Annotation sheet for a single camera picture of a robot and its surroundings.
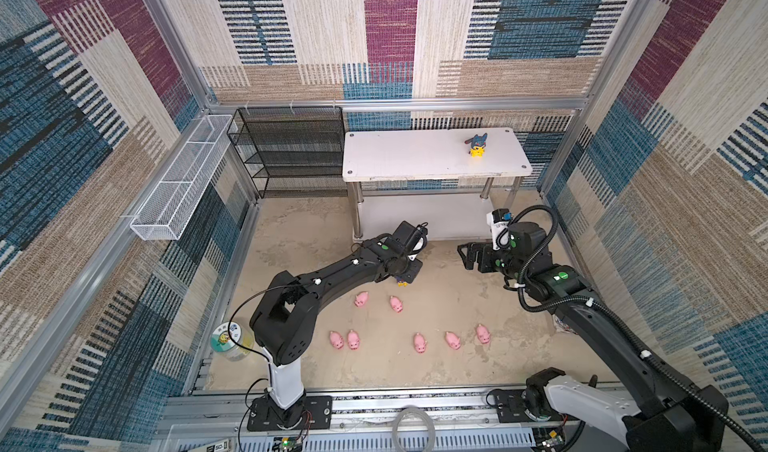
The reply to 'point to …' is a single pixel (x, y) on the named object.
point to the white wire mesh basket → (186, 183)
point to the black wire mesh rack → (292, 151)
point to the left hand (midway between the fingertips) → (412, 261)
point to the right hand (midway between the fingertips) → (474, 252)
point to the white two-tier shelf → (440, 179)
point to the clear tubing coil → (396, 425)
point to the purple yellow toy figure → (401, 282)
